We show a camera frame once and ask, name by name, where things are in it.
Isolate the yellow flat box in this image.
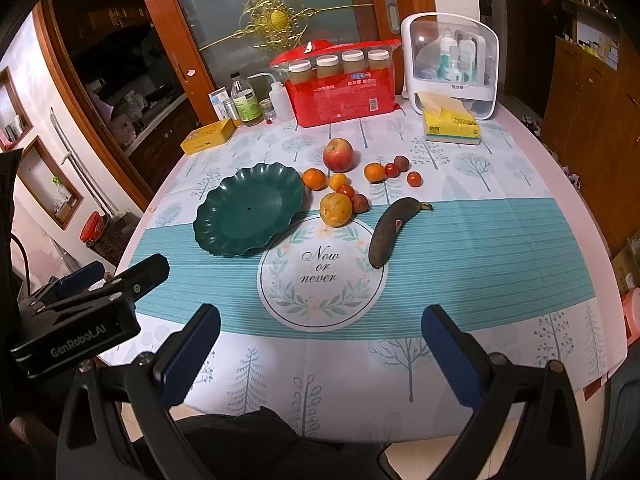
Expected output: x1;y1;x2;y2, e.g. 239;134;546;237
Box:
180;118;235;155

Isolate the overripe dark banana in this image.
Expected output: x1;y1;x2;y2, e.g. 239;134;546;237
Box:
368;197;434;269

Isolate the large yellow orange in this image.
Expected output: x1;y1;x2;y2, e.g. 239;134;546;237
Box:
320;192;352;228

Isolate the yellow tissue pack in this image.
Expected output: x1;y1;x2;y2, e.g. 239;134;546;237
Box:
416;91;482;145

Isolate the dark green scalloped plate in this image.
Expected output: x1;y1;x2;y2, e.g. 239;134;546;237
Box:
193;162;306;257

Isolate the dark red plum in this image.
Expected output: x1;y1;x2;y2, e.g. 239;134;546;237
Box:
352;194;370;214

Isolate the wooden cabinet right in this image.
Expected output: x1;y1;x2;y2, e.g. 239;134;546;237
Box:
542;0;639;252

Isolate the small white blue carton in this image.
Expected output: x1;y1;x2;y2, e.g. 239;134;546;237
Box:
208;87;230;120

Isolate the white squeeze bottle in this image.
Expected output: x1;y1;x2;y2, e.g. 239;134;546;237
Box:
248;72;295;122

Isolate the small glass jar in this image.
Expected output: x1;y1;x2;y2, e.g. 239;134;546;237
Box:
259;98;277;122

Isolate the small yellow tangerine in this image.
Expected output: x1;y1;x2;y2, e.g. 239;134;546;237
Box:
329;174;348;192

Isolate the red apple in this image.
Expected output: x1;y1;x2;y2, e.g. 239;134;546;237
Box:
322;138;354;174

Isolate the white cosmetic storage box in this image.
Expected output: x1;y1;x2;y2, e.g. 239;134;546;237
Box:
401;12;500;120

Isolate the green label glass bottle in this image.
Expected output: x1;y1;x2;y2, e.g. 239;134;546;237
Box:
230;72;264;126

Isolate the orange tangerine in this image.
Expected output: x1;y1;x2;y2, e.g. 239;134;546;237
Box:
303;168;326;191
363;162;386;183

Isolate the red package of cups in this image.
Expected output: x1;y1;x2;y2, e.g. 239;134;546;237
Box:
270;39;400;128

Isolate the patterned tablecloth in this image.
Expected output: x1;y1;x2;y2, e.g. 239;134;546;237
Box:
103;106;627;442

